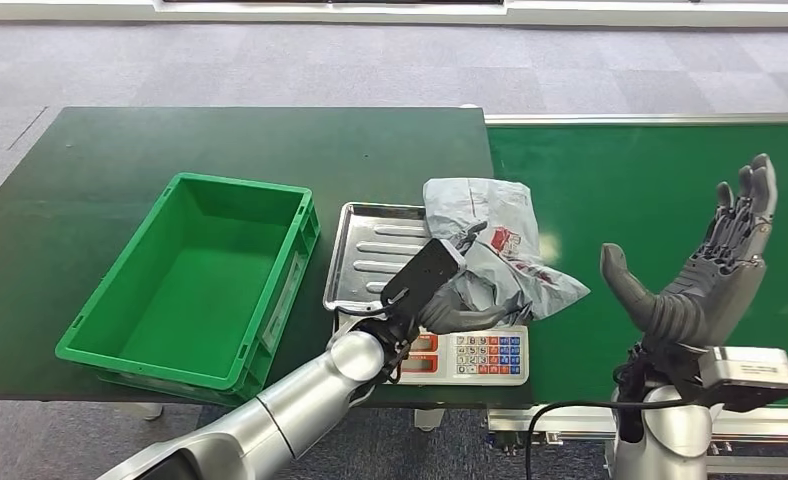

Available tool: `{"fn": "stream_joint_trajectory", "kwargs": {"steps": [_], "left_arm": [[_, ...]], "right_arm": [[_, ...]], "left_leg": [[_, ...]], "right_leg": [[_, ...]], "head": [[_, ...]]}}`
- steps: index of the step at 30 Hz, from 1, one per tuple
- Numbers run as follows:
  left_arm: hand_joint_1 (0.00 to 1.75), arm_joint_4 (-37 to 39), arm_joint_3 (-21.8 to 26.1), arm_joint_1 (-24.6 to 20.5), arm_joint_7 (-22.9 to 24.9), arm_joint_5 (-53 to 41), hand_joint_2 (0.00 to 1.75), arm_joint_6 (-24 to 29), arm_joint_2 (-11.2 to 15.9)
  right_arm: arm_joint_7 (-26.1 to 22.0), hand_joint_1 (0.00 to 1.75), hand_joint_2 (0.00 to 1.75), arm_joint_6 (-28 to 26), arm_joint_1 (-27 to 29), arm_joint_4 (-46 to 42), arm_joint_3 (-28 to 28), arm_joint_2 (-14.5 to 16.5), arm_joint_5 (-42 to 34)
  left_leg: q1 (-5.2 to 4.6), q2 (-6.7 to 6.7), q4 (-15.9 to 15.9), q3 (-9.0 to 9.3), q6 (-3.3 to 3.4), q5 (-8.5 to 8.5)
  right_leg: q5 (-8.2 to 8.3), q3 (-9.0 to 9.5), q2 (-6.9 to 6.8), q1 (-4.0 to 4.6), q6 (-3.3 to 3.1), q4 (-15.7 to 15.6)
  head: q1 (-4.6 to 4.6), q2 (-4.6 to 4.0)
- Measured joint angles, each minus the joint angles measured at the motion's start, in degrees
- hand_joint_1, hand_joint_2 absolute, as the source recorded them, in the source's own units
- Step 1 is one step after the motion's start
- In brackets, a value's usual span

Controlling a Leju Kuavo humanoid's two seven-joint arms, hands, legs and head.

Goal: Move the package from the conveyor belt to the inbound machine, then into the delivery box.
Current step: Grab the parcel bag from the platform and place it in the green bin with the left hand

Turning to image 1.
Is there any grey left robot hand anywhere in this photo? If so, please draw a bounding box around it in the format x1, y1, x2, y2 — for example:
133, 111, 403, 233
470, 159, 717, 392
417, 221, 535, 337

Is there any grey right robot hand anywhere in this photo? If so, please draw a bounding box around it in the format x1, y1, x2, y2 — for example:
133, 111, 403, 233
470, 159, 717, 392
599, 153, 780, 351

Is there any grey plastic mailer package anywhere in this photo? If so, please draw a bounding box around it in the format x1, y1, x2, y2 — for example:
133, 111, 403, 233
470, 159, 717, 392
422, 176, 592, 325

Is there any green conveyor belt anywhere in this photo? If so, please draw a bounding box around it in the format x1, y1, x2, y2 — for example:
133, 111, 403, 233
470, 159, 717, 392
486, 122, 788, 407

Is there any white scale with keypad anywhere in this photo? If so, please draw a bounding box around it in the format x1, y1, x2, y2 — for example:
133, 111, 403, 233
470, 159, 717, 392
332, 311, 531, 388

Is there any steel weighing tray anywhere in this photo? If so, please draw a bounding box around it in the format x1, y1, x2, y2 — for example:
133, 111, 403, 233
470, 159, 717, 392
322, 201, 436, 315

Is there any white table foot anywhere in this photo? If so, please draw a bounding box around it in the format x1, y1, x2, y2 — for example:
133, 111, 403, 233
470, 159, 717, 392
118, 402, 165, 423
413, 407, 448, 434

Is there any green plastic crate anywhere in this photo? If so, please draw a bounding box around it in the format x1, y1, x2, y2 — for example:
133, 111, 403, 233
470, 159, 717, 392
54, 172, 321, 407

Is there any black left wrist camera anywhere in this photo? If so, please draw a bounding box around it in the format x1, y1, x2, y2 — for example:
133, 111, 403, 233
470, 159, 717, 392
379, 237, 468, 321

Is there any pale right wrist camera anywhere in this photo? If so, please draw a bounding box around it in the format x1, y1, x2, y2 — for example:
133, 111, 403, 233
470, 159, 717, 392
693, 345, 788, 413

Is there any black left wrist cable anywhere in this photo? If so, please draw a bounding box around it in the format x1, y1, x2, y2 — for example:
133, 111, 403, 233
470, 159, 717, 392
335, 286, 413, 387

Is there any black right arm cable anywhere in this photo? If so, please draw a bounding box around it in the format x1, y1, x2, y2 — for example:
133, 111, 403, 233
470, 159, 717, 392
524, 396, 700, 480

